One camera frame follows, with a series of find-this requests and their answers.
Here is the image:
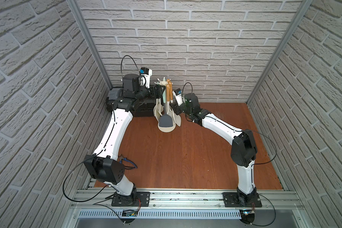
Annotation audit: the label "cream spatula wooden handle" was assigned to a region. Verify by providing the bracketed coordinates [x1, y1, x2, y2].
[168, 81, 181, 127]
[166, 80, 172, 114]

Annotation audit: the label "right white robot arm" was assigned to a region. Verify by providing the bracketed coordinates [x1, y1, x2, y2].
[172, 93, 257, 205]

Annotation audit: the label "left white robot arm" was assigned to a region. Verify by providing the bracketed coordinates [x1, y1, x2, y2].
[84, 67, 160, 201]

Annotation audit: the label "cream utensil rack stand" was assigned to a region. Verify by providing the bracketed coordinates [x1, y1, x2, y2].
[154, 78, 176, 133]

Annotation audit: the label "black plastic toolbox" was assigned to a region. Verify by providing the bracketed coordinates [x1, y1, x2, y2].
[105, 87, 156, 117]

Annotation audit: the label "grey spatula mint handle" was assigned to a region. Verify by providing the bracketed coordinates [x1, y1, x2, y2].
[158, 102, 173, 133]

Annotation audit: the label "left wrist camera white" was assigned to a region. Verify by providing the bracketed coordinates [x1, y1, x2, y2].
[140, 67, 153, 88]

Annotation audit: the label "blue handled pliers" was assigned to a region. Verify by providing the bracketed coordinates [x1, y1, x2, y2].
[118, 155, 138, 170]

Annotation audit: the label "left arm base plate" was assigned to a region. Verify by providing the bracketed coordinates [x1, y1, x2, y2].
[111, 192, 150, 207]

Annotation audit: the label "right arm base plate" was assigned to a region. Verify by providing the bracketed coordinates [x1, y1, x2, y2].
[222, 192, 262, 208]

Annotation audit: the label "aluminium mounting rail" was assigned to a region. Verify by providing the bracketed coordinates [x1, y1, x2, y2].
[69, 188, 305, 210]

